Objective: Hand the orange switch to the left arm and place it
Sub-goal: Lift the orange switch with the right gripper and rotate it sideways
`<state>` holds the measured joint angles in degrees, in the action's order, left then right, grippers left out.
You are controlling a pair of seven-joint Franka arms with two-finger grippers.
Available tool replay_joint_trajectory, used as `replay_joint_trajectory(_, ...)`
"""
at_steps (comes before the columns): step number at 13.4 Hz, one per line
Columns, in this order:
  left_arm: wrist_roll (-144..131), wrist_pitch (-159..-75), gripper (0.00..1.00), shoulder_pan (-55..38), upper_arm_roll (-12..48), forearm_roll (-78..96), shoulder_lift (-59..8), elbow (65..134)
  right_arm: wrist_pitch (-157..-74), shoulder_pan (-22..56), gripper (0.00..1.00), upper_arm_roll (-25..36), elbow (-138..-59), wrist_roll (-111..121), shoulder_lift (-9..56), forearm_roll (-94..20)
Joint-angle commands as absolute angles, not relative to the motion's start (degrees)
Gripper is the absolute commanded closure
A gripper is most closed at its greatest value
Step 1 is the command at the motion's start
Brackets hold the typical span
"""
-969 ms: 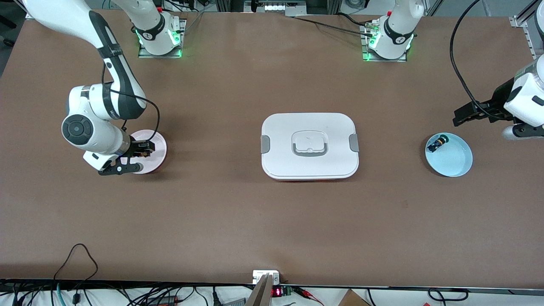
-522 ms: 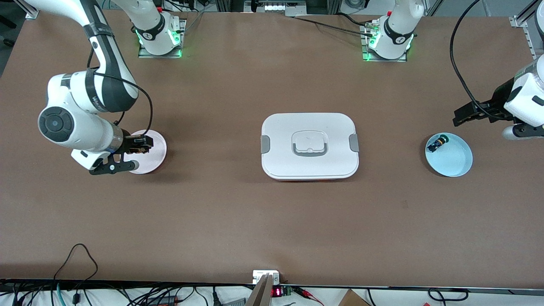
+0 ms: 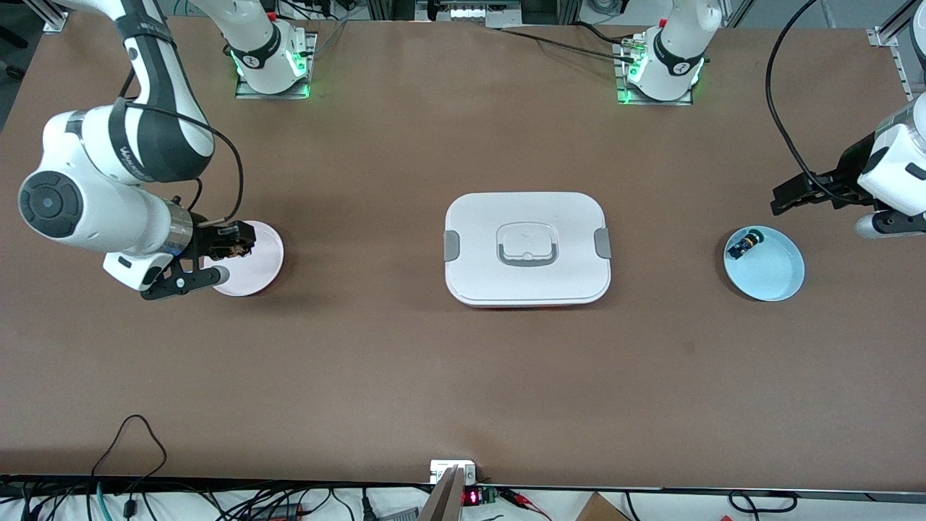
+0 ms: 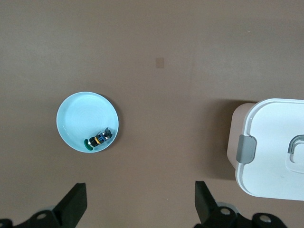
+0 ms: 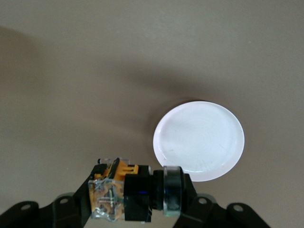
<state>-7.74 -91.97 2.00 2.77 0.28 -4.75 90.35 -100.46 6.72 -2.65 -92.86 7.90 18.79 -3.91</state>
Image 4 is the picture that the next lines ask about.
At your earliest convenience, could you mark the green button blue switch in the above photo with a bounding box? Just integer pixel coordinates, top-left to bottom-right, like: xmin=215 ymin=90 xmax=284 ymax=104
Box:
xmin=84 ymin=127 xmax=113 ymax=151

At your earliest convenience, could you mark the light blue round plate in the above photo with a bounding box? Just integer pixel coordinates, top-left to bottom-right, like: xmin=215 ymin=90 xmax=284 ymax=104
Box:
xmin=56 ymin=91 xmax=120 ymax=152

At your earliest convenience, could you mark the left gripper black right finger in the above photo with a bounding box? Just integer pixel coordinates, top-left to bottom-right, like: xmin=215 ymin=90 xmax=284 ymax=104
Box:
xmin=194 ymin=180 xmax=287 ymax=228

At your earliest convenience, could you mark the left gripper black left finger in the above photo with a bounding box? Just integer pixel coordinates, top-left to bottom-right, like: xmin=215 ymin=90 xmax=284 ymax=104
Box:
xmin=0 ymin=182 xmax=87 ymax=228

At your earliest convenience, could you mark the white lidded storage box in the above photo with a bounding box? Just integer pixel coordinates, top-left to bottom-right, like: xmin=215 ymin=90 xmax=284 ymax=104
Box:
xmin=226 ymin=98 xmax=304 ymax=201

